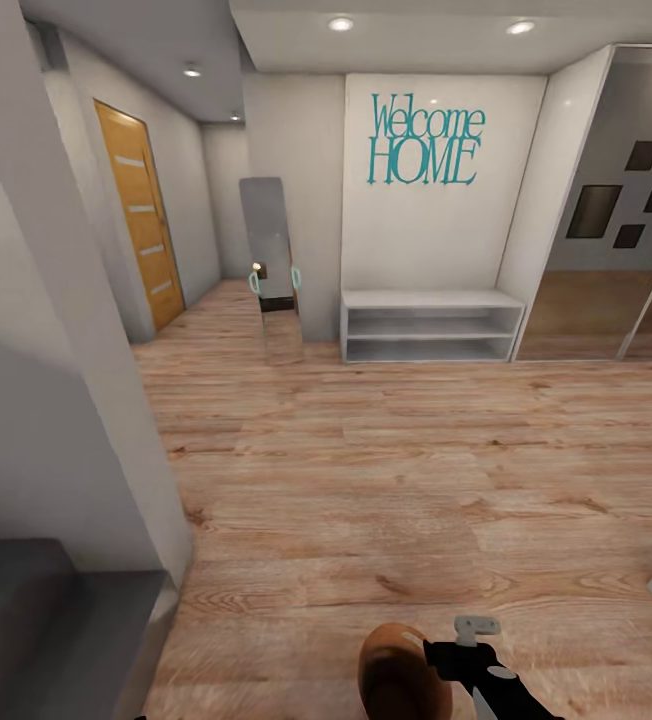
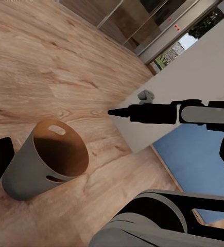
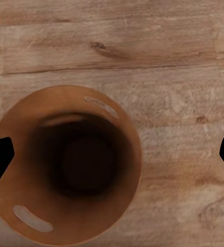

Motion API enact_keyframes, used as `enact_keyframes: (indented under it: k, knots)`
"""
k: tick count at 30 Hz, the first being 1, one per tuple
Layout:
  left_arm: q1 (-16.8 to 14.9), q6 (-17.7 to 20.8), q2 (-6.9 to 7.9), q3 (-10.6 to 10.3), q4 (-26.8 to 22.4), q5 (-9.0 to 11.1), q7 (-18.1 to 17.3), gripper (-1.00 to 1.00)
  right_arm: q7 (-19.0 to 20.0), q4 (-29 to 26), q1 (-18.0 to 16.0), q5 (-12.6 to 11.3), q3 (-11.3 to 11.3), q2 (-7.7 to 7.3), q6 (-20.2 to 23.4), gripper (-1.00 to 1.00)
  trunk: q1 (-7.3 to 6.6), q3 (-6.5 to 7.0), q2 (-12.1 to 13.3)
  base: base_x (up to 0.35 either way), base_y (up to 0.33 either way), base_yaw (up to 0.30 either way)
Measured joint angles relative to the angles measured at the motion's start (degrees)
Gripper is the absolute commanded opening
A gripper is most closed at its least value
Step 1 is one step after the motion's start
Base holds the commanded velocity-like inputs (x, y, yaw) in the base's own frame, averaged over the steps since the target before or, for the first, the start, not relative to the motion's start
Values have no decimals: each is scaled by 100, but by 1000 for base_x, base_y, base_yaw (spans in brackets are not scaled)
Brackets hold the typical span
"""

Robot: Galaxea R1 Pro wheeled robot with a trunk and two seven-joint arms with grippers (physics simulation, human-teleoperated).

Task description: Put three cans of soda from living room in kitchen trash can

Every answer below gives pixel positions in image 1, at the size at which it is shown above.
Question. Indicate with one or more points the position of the standing mirror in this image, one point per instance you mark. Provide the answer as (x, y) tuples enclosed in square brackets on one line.
[(274, 277)]

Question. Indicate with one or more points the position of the stairs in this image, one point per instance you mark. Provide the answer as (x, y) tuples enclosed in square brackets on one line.
[(77, 646)]

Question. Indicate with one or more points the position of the trash can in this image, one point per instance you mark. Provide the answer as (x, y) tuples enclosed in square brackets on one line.
[(395, 681)]

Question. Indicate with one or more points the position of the door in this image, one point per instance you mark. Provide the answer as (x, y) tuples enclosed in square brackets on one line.
[(128, 148)]

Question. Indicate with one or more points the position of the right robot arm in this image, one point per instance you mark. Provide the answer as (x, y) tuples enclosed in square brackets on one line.
[(494, 687)]

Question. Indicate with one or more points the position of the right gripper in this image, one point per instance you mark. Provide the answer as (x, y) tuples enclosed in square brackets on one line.
[(451, 659)]

